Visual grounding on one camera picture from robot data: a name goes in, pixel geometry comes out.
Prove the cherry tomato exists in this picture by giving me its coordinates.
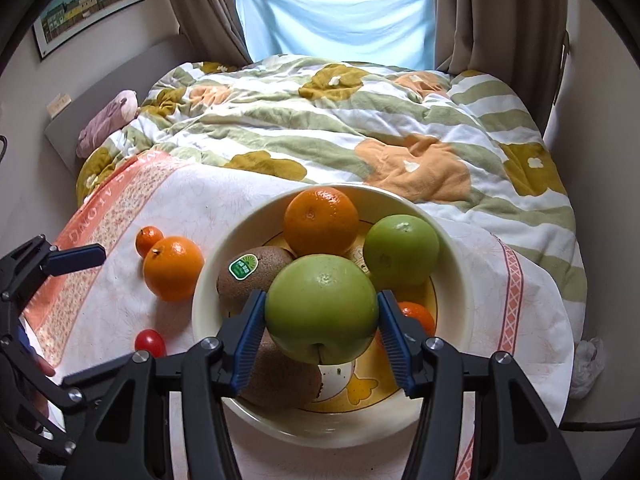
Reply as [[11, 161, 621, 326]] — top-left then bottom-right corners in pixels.
[[134, 328, 167, 359]]

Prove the plain brown kiwi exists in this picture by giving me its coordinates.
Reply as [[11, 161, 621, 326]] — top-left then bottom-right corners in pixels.
[[240, 332, 322, 410]]

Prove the small mandarin orange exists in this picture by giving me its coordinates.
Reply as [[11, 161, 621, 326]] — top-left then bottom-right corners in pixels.
[[398, 301, 436, 337]]

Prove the kiwi with green sticker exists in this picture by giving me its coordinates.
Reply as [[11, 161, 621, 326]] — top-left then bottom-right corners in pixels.
[[216, 246, 294, 315]]

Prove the green apple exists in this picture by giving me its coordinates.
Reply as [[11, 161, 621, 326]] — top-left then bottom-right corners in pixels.
[[265, 255, 378, 365], [362, 214, 440, 289]]

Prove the person's left hand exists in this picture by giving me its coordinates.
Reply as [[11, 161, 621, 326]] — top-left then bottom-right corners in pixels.
[[35, 356, 55, 377]]

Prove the crumpled white tissue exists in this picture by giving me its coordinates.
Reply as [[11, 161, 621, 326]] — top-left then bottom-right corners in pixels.
[[570, 337, 606, 400]]

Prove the small mandarin on cloth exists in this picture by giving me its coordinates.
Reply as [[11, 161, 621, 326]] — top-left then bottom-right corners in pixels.
[[134, 226, 164, 259]]

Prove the white pink floral cloth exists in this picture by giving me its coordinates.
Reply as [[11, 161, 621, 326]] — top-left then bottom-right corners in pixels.
[[27, 154, 574, 479]]

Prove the grey headboard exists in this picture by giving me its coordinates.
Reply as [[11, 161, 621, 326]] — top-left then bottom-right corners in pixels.
[[43, 35, 195, 177]]

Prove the large orange on cloth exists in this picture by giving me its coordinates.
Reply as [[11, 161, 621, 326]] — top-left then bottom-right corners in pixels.
[[142, 236, 204, 302]]

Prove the cream yellow ceramic bowl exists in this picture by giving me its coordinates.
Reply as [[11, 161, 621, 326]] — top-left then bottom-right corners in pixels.
[[192, 184, 474, 448]]

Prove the pink plush pillow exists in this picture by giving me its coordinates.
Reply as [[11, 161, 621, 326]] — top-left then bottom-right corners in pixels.
[[75, 90, 139, 159]]

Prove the green apple in bowl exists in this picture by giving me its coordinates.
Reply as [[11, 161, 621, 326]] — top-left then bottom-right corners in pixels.
[[362, 214, 440, 289]]

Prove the framed city picture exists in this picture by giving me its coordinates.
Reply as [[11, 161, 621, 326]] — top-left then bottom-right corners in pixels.
[[32, 0, 143, 61]]

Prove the orange in bowl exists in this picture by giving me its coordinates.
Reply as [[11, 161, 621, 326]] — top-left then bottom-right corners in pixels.
[[283, 186, 359, 256]]

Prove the green striped floral quilt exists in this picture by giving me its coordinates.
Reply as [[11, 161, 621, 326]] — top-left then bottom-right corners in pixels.
[[76, 54, 587, 337]]

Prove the beige left curtain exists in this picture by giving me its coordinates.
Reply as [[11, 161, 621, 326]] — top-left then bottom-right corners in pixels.
[[169, 0, 252, 67]]

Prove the beige curtain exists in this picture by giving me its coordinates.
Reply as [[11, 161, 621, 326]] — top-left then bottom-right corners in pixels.
[[435, 0, 567, 130], [169, 0, 252, 67]]

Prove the beige right curtain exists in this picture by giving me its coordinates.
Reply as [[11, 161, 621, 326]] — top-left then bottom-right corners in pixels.
[[435, 0, 567, 130]]

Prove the light blue window cloth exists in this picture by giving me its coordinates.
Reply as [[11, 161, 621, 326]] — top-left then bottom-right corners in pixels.
[[235, 0, 435, 70]]

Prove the black cable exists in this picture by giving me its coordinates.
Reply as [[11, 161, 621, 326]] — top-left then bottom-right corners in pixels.
[[558, 416, 640, 434]]

